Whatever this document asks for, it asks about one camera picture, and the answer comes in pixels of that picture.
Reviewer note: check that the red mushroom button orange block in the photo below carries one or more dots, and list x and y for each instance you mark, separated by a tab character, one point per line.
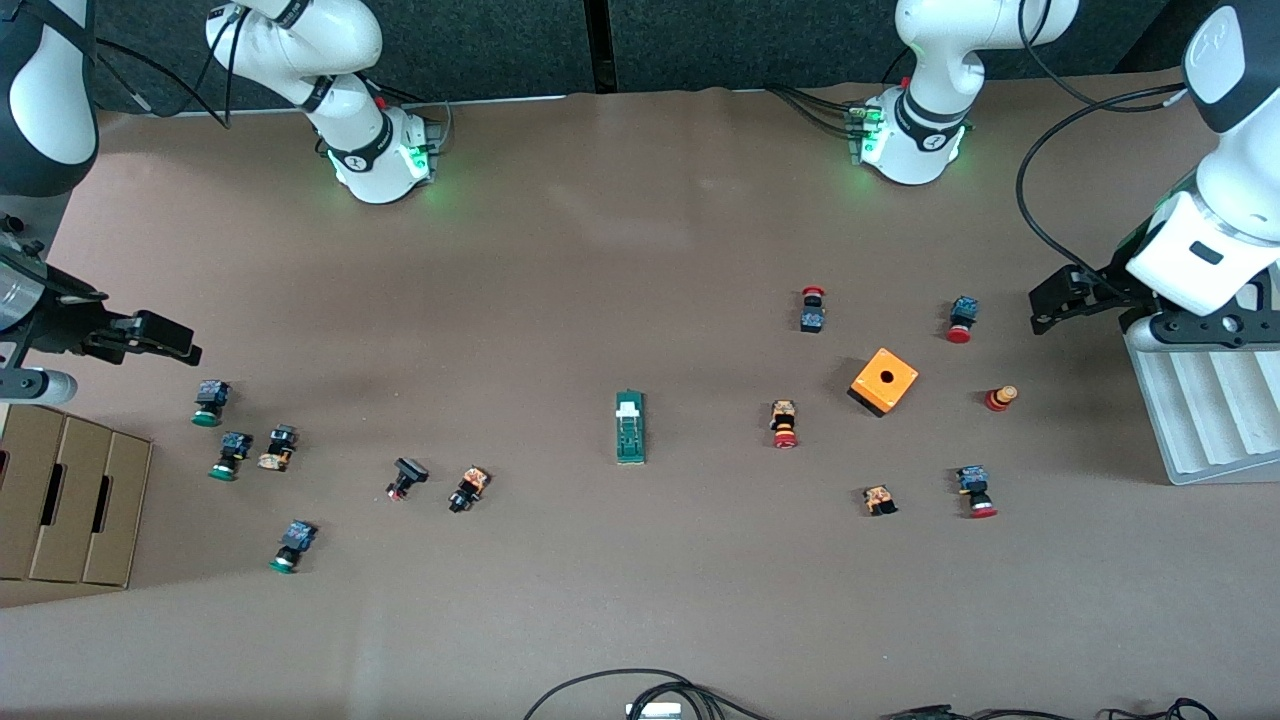
783	415

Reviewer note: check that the black selector with orange block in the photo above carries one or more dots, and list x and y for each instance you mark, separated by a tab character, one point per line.
470	485

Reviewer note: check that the red mushroom button blue block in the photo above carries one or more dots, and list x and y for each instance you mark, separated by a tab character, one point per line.
963	310
973	482

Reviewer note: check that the brown paper table cover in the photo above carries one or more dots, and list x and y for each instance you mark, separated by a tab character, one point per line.
640	600

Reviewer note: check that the red mushroom button black block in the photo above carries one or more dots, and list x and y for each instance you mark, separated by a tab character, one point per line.
812	320

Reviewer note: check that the brown cardboard box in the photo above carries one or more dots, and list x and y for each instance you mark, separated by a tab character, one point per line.
70	500

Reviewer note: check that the small white adapter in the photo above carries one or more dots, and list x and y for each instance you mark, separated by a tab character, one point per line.
653	711

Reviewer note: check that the green load switch white slider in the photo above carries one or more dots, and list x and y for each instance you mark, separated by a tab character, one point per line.
630	435

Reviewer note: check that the grey ridged tray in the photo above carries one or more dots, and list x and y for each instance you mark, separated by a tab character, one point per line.
1210	410

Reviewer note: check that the black vertical post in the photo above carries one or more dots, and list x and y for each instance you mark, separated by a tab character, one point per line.
600	50

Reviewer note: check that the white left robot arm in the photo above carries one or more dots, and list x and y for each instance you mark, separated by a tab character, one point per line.
940	40

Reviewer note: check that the orange button enclosure box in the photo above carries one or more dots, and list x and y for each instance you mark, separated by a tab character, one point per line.
900	375

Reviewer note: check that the green pushbutton with blue block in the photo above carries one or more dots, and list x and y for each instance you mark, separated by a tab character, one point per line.
296	538
234	448
210	395

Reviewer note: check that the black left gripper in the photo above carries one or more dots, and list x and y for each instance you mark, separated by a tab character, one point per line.
1108	287

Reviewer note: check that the black square pushbutton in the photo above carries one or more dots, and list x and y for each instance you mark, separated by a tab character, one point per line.
408	470

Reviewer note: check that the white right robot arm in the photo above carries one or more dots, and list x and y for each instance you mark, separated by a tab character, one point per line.
340	40

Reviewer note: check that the small orange contact block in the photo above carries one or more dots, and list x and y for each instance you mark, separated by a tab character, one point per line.
879	499

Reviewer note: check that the red yellow mushroom button head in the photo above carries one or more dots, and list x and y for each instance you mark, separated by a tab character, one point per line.
1000	398

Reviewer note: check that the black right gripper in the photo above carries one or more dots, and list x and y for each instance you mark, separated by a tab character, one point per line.
62	327

